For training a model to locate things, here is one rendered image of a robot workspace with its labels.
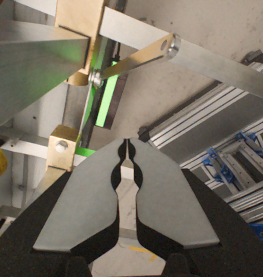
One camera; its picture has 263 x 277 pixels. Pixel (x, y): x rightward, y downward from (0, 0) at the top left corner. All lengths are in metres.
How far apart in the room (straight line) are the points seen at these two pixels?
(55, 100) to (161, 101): 0.78
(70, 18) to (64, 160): 0.24
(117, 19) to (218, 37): 1.01
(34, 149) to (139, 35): 0.28
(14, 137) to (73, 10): 0.25
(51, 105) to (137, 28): 0.38
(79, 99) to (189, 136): 0.79
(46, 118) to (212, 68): 0.47
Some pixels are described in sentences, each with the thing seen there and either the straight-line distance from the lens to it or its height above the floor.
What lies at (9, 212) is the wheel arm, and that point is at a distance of 0.59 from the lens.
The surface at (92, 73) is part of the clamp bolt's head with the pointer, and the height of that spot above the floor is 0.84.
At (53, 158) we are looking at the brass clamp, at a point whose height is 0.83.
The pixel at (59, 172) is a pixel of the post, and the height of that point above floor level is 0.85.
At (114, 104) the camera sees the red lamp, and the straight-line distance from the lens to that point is 0.44.
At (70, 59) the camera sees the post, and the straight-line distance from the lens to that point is 0.18.
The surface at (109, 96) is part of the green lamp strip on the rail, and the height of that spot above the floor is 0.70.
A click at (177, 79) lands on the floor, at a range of 1.18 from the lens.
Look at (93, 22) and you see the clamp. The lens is 0.25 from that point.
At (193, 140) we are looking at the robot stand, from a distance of 1.13.
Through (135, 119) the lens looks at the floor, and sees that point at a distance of 1.22.
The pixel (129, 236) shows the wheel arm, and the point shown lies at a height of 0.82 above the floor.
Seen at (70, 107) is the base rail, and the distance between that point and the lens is 0.46.
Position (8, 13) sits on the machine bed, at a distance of 0.54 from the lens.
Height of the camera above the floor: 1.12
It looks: 60 degrees down
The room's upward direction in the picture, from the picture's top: 177 degrees clockwise
